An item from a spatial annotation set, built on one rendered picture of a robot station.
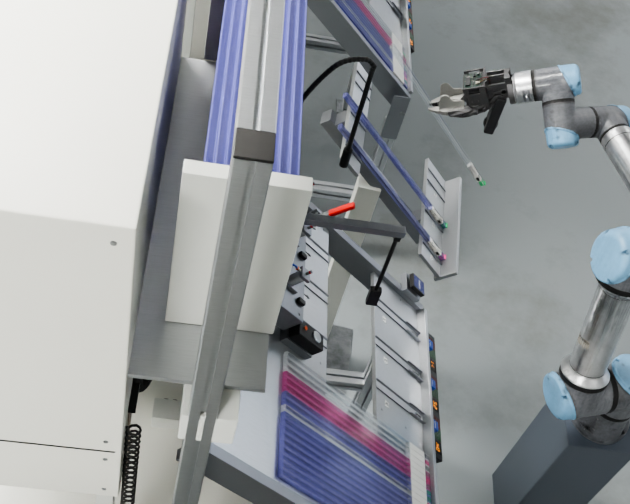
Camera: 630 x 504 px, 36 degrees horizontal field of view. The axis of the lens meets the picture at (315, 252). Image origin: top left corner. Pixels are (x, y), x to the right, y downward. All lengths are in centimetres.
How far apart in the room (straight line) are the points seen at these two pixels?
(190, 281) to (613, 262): 104
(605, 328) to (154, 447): 103
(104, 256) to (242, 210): 21
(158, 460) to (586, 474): 114
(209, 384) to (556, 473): 152
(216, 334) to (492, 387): 210
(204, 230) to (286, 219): 11
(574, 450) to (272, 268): 141
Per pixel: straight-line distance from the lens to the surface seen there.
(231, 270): 108
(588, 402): 235
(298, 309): 177
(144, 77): 127
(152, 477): 215
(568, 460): 260
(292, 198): 118
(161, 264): 148
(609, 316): 219
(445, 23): 447
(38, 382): 140
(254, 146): 94
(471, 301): 338
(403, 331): 226
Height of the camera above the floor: 256
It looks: 50 degrees down
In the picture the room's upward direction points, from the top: 17 degrees clockwise
